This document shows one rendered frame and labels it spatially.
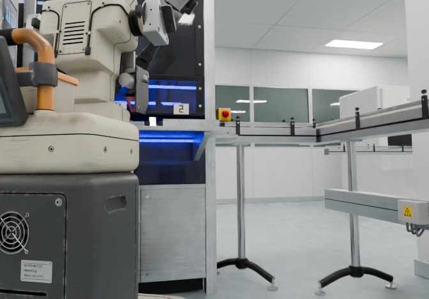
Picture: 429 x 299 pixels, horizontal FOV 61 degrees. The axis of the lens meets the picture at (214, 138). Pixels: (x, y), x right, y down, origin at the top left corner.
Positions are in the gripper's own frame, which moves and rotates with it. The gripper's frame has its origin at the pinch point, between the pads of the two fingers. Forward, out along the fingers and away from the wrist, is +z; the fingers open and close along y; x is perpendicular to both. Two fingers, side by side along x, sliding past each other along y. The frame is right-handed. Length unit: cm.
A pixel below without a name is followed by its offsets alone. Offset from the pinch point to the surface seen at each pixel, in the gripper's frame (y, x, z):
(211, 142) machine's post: 6.9, -46.4, 16.3
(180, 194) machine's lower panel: 7, -29, 45
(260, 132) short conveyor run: 11, -81, 11
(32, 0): 37, 45, -57
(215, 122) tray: -27.2, -32.5, 5.5
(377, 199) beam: -54, -109, 42
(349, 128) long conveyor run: -31, -112, 7
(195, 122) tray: -25.0, -23.2, 5.7
